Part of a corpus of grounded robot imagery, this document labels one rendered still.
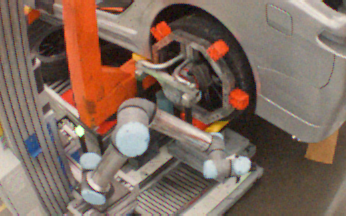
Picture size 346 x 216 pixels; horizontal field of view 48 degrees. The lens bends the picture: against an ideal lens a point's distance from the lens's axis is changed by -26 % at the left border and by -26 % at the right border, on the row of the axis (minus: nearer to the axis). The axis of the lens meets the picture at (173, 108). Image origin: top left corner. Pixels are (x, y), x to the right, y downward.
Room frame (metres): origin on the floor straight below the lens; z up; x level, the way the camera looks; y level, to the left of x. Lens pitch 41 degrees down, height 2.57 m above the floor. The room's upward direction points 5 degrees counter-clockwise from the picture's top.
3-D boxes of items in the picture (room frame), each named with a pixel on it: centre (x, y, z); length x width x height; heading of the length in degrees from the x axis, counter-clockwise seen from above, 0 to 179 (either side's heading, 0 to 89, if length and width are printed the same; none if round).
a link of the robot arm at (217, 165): (1.32, -0.16, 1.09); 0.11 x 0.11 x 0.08; 89
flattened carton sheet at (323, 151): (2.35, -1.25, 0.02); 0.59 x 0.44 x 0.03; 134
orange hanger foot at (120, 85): (2.55, 0.26, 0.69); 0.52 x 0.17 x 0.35; 134
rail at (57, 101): (3.24, 1.35, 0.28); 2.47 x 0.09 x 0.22; 44
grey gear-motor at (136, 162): (2.37, 0.16, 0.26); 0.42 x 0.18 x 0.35; 134
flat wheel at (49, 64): (3.43, 0.98, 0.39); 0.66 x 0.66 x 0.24
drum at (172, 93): (2.16, -0.07, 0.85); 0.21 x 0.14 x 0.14; 134
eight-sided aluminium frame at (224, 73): (2.21, -0.12, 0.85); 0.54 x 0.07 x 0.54; 44
